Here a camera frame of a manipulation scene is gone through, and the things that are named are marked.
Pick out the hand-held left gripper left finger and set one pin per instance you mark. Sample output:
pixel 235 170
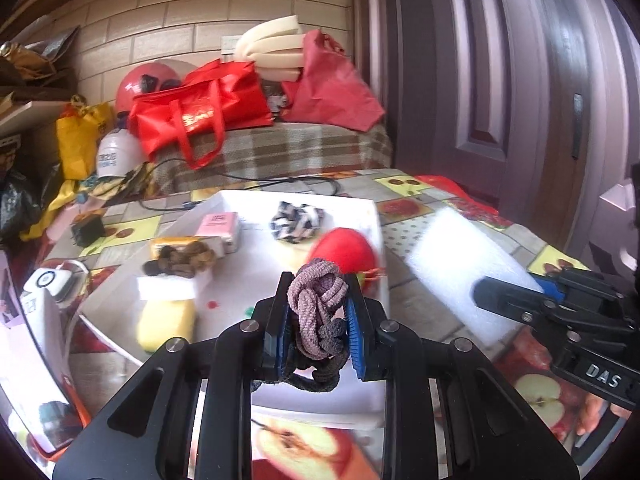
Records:
pixel 282 320

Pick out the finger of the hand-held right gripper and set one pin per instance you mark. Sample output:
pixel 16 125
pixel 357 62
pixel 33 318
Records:
pixel 575 282
pixel 505 295

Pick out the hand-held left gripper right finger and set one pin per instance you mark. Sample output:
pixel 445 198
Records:
pixel 356 340

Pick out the large white foam block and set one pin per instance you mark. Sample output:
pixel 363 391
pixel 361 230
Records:
pixel 460 270

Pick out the white shallow box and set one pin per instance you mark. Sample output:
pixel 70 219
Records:
pixel 250 280

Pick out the red plush apple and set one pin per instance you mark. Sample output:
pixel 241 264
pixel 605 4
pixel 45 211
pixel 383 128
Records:
pixel 345 250

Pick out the black white knotted cloth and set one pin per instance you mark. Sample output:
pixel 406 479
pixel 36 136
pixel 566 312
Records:
pixel 295 222

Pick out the small white sponge block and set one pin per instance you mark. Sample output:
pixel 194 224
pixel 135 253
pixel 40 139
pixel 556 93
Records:
pixel 170 287

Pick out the pale yellow sponge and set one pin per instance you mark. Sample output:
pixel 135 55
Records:
pixel 165 325

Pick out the person's right hand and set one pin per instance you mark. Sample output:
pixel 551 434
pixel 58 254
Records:
pixel 595 412

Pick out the fruit print tablecloth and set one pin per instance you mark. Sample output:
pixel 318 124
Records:
pixel 395 232

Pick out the pink tissue packet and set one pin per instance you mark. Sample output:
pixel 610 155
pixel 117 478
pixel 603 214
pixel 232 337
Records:
pixel 215 225

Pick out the red patterned stool cushion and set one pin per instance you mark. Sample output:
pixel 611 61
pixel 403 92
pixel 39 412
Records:
pixel 450 187

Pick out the plaid blanket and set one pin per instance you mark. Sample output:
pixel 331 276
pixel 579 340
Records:
pixel 300 150

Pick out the dark panelled door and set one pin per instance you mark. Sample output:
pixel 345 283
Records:
pixel 500 85

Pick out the black charger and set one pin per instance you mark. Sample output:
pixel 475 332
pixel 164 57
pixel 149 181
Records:
pixel 89 230

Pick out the red tote bag gold print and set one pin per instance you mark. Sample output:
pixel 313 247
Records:
pixel 200 105

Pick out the white plastic container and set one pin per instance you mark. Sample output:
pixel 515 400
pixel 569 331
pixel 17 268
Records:
pixel 50 330

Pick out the plain red bag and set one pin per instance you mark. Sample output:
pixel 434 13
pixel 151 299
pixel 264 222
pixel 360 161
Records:
pixel 330 90

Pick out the white jug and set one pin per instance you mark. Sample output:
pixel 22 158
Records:
pixel 115 155

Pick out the white round-dial device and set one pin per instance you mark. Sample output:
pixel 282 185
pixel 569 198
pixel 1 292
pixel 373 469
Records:
pixel 47 280

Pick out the yellow crumpled cloth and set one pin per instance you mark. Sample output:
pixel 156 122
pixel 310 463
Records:
pixel 55 200

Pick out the yellow shopping bag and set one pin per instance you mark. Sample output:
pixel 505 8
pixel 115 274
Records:
pixel 77 145

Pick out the cream folded foam bundle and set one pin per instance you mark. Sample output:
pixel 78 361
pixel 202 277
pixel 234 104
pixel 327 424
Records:
pixel 270 50

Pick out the red helmet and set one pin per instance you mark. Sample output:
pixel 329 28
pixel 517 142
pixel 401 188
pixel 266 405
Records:
pixel 135 85

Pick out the black plastic bag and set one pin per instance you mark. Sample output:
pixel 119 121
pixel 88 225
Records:
pixel 17 200

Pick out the wooden shelf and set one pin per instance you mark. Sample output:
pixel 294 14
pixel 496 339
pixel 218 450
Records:
pixel 30 110

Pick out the wall socket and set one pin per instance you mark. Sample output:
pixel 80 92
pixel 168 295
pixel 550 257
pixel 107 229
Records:
pixel 230 44

